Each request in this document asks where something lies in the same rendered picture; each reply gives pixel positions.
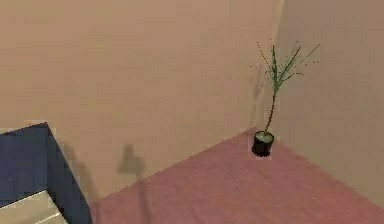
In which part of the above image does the green house plant black pot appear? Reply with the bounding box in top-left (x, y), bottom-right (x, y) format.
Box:
top-left (249, 39), bottom-right (322, 158)

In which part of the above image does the dark blue cupboard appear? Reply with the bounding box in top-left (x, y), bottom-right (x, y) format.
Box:
top-left (0, 121), bottom-right (94, 224)

